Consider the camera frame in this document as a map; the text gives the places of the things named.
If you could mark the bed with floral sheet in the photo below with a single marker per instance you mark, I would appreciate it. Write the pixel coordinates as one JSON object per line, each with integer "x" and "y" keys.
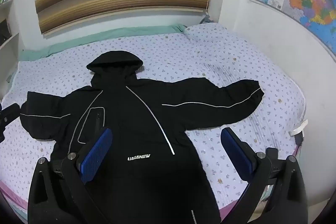
{"x": 210, "y": 69}

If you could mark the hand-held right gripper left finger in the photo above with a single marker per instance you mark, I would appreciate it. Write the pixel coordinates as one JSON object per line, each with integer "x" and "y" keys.
{"x": 95, "y": 155}

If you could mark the pink mattress cover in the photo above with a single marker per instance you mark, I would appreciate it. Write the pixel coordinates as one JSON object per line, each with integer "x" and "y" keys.
{"x": 13, "y": 200}

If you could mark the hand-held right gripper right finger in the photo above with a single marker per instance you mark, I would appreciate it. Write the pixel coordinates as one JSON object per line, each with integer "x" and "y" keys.
{"x": 236, "y": 155}

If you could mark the grey-blue cloth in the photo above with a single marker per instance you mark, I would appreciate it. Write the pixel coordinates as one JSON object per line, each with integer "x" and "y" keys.
{"x": 208, "y": 19}

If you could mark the black plug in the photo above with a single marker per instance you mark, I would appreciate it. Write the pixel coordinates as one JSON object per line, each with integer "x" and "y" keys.
{"x": 299, "y": 139}

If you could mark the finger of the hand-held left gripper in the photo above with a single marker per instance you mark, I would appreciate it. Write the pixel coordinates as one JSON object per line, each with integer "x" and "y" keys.
{"x": 9, "y": 112}

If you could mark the green bed sheet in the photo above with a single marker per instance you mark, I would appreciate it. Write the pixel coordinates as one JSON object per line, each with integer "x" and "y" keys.
{"x": 78, "y": 43}

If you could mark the white bookshelf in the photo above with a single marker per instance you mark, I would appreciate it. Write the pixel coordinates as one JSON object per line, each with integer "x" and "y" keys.
{"x": 8, "y": 11}

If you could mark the black hooded jacket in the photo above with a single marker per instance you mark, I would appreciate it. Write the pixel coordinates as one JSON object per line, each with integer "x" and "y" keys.
{"x": 136, "y": 129}

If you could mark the floral pillow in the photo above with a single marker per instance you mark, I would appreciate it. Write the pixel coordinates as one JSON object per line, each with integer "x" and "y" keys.
{"x": 210, "y": 32}

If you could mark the white power strip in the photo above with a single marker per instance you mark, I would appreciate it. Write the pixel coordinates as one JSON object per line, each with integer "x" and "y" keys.
{"x": 299, "y": 128}

